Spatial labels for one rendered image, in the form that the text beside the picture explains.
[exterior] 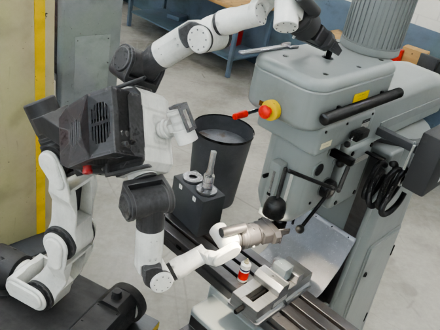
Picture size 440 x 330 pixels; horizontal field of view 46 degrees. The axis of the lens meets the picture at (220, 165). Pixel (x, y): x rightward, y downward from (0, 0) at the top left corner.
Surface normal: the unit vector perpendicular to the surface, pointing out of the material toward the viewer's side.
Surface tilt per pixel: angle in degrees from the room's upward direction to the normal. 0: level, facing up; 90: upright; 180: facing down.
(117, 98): 56
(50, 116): 12
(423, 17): 90
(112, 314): 0
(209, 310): 0
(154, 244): 84
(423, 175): 90
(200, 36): 85
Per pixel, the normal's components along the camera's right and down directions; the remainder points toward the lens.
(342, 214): -0.69, 0.26
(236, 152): 0.42, 0.58
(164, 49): -0.52, 0.28
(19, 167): 0.70, 0.46
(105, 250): 0.17, -0.85
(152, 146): 0.83, -0.18
